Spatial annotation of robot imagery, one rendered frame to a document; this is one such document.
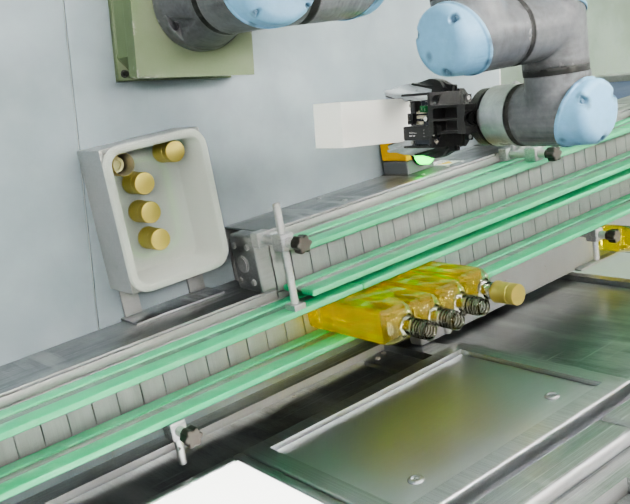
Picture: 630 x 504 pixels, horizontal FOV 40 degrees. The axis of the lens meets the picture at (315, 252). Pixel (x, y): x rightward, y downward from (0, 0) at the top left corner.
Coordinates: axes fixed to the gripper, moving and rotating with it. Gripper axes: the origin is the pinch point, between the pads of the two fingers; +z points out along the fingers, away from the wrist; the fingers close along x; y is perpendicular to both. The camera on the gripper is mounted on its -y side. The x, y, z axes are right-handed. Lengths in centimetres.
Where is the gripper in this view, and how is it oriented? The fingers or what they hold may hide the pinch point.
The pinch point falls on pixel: (397, 120)
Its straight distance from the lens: 127.8
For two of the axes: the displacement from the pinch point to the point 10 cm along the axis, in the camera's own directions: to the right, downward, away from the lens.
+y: -7.9, 1.5, -6.0
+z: -6.1, -0.9, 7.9
